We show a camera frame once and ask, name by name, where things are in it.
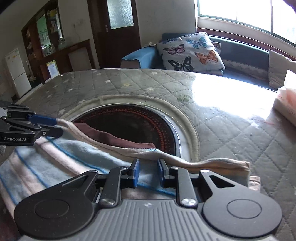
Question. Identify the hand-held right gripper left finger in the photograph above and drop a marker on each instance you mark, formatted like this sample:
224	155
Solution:
136	173

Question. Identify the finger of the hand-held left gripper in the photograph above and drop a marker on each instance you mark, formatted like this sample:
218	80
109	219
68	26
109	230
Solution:
52	132
44	120

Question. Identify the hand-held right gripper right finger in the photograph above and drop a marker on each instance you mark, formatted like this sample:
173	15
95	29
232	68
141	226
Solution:
161	172

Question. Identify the striped blue pink towel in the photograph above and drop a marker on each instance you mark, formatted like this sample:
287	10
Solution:
69	157

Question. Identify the round black hotplate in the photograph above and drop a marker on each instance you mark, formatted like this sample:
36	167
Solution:
138	125

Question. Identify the leaning printed board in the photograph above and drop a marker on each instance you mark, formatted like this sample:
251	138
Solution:
52	68

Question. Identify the white refrigerator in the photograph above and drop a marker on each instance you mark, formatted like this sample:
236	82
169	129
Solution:
18	74

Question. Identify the grey quilted star table cover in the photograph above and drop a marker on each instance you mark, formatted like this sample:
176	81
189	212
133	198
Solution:
231	139

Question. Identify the dark wooden cabinet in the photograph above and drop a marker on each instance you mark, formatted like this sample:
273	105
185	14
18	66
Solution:
34	41

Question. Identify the dark wooden door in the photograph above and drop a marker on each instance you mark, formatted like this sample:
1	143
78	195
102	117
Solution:
115	46

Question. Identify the butterfly print pillow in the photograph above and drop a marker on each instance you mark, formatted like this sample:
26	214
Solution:
187	53

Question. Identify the blue sofa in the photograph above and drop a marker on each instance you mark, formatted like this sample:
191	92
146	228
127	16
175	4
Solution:
240	53

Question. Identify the pink tissue pack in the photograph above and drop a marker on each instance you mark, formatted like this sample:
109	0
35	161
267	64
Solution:
286	99

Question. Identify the plain grey pillow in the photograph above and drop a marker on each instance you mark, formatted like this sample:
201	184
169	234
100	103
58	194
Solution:
278	69

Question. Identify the green framed window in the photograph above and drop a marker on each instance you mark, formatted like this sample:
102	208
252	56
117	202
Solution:
242	11

